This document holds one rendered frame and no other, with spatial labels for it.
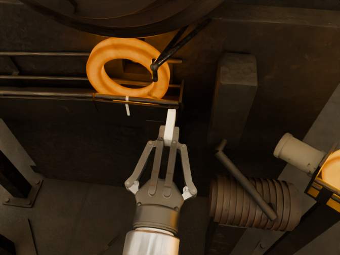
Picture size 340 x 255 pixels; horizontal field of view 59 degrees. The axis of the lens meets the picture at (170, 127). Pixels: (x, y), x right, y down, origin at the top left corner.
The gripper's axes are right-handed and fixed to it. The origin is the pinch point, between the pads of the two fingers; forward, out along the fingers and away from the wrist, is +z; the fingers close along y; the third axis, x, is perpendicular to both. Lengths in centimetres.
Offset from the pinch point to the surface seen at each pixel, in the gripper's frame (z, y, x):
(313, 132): 53, 65, -79
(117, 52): 11.8, -12.0, 7.1
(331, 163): -3.1, 31.4, -2.2
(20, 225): -10, -61, -73
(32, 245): -17, -53, -72
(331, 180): -4.6, 33.1, -6.6
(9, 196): 2, -71, -74
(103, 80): 11.6, -16.7, -1.7
